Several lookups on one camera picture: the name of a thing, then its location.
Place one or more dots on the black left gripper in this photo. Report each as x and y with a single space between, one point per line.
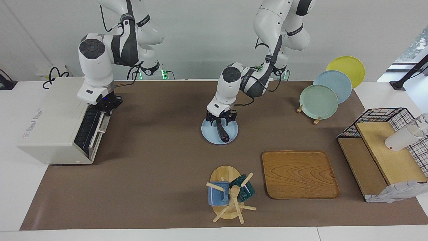
222 115

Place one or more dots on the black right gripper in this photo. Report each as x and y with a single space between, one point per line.
105 103

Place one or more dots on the dark purple eggplant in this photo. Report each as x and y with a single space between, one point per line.
222 132

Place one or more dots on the small light blue plate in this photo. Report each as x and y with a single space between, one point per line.
210 135

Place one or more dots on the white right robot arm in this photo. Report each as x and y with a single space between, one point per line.
95 63

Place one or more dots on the white toaster oven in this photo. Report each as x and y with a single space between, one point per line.
50 127

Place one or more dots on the wooden mug tree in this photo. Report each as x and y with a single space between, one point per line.
224 174

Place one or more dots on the blue mug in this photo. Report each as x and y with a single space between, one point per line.
216 195

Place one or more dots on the brown table mat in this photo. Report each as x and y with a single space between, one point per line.
167 174

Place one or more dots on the dark green mug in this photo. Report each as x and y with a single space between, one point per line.
246 191

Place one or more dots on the wooden tray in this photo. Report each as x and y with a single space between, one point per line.
299 175

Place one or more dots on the wooden plate rack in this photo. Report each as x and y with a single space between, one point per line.
316 121

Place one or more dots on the green plate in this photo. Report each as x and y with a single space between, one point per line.
317 102

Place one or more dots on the black clamp base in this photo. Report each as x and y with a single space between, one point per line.
6 83

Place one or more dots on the large light blue plate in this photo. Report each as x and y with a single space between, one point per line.
337 83

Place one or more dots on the yellow plate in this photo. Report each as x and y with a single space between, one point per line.
349 68

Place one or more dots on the white cup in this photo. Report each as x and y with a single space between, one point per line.
401 139

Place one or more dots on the black angled stand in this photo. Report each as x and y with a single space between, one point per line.
406 75

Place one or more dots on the clear glass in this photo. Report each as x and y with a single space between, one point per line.
423 122

